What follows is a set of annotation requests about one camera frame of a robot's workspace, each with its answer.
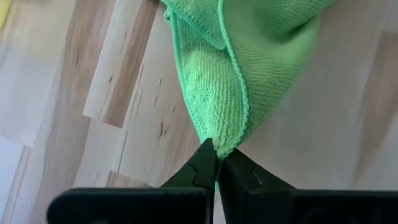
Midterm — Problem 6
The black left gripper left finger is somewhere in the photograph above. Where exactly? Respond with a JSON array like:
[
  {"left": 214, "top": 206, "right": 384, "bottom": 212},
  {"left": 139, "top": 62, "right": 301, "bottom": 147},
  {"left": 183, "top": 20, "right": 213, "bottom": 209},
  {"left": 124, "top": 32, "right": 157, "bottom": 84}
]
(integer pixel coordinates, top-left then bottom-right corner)
[{"left": 46, "top": 138, "right": 219, "bottom": 224}]

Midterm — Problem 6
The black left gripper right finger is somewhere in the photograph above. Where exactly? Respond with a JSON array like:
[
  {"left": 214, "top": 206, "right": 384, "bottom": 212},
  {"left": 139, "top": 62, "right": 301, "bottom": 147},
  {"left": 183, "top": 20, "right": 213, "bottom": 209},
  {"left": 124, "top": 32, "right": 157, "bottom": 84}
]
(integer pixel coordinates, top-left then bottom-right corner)
[{"left": 218, "top": 148, "right": 398, "bottom": 224}]

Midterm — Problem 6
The bright green microfiber towel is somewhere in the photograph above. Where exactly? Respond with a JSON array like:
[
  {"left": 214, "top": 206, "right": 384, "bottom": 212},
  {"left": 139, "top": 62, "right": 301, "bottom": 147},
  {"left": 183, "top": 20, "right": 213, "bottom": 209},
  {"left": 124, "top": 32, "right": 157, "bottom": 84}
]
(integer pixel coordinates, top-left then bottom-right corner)
[{"left": 160, "top": 0, "right": 336, "bottom": 192}]

